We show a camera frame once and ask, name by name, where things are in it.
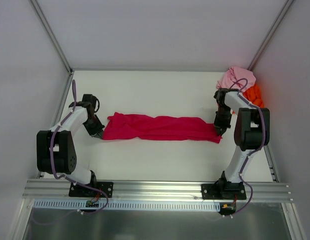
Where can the left aluminium frame post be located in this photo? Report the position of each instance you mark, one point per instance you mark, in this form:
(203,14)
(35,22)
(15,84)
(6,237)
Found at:
(50,34)

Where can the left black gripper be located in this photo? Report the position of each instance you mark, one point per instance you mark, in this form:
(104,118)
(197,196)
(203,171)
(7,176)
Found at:
(95,128)

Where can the aluminium mounting rail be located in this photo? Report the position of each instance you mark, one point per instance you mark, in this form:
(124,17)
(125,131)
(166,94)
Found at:
(184,191)

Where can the white slotted cable duct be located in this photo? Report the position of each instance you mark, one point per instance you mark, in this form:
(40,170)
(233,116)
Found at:
(193,206)

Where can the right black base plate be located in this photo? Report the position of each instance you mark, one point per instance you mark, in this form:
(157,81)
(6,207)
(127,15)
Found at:
(209,192)

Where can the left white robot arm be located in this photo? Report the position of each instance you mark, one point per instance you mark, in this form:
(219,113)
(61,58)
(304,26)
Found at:
(56,153)

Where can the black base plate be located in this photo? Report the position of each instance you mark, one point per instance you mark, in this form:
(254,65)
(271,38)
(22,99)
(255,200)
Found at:
(78,191)
(209,192)

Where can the magenta t shirt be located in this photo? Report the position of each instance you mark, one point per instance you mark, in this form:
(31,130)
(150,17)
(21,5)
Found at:
(160,128)

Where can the right aluminium frame post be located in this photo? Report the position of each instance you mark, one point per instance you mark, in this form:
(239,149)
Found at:
(270,33)

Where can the orange t shirt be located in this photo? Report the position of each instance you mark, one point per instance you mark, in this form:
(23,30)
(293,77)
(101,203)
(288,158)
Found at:
(253,94)

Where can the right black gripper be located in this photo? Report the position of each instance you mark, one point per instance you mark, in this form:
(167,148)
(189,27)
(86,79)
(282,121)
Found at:
(221,125)

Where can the pink t shirt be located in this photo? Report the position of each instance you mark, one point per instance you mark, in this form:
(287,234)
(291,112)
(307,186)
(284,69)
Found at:
(237,78)

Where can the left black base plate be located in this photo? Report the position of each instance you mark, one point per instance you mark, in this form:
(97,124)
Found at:
(78,191)

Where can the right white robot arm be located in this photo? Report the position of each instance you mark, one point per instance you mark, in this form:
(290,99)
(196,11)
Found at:
(251,134)

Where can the aluminium frame post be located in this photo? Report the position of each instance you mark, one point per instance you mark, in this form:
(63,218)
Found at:
(270,33)
(50,34)

